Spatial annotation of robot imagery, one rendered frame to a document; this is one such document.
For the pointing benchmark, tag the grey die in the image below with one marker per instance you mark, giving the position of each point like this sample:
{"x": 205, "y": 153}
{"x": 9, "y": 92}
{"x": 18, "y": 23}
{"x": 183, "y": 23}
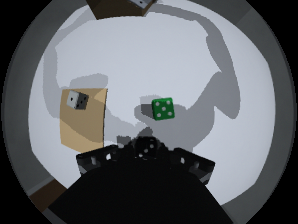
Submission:
{"x": 76, "y": 100}

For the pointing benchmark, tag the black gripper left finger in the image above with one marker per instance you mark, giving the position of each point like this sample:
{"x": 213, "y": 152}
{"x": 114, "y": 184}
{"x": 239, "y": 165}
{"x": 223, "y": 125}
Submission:
{"x": 98, "y": 157}

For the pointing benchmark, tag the tan flat mat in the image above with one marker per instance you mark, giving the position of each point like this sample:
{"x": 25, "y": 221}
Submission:
{"x": 83, "y": 130}

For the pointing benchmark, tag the green die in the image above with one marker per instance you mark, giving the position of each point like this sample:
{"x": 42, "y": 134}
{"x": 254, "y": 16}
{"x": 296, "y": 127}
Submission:
{"x": 163, "y": 108}

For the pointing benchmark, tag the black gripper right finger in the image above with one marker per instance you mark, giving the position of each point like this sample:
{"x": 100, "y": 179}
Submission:
{"x": 193, "y": 163}

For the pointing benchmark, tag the black die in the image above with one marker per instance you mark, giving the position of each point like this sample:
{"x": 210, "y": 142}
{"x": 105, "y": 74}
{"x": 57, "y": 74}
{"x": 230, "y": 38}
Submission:
{"x": 146, "y": 147}

